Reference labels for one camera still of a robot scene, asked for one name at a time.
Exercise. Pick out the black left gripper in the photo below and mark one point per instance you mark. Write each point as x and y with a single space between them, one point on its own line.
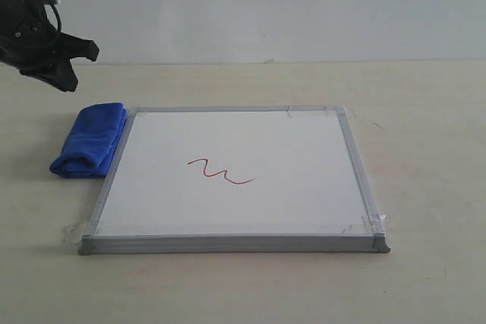
29 27

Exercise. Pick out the blue cloth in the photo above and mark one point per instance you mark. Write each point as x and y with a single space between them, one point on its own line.
89 148

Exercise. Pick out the white board with aluminium frame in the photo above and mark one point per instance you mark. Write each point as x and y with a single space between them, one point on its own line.
234 180

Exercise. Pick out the clear tape front left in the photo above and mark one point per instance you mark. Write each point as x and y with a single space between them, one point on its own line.
80 232

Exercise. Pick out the clear tape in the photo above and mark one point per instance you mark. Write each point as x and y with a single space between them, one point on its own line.
377 223
306 111
80 232

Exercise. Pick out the clear tape back right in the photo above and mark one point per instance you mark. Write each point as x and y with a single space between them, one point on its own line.
306 111

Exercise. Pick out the clear tape front right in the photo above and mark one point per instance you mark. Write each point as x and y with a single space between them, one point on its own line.
377 223

